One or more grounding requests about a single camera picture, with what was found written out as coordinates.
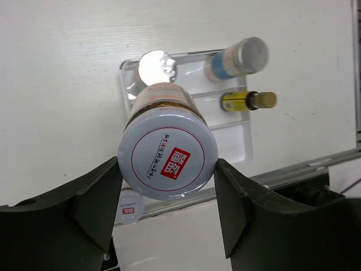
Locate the dark spice jar red label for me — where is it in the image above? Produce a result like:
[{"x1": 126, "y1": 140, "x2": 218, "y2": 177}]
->
[{"x1": 118, "y1": 82, "x2": 218, "y2": 200}]

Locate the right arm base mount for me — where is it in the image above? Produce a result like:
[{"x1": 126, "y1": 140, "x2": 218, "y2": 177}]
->
[{"x1": 274, "y1": 173, "x2": 345, "y2": 208}]

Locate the blue label bead jar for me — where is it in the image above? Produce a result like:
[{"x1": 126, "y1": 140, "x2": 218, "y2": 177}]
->
[
  {"x1": 204, "y1": 37, "x2": 269, "y2": 82},
  {"x1": 136, "y1": 50, "x2": 177, "y2": 86}
]

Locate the tan spice jar red label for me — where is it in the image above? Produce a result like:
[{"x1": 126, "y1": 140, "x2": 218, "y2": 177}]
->
[{"x1": 115, "y1": 189, "x2": 145, "y2": 225}]

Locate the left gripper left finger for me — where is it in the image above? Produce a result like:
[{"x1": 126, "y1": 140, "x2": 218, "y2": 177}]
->
[{"x1": 1, "y1": 157, "x2": 122, "y2": 270}]

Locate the white tiered organizer tray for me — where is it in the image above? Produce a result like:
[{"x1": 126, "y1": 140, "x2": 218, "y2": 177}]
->
[{"x1": 119, "y1": 50, "x2": 253, "y2": 166}]

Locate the yellow label bottle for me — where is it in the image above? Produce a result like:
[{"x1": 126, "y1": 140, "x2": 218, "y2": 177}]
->
[{"x1": 221, "y1": 91, "x2": 278, "y2": 112}]

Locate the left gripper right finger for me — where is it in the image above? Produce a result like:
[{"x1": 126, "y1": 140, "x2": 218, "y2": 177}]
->
[{"x1": 214, "y1": 159, "x2": 360, "y2": 270}]

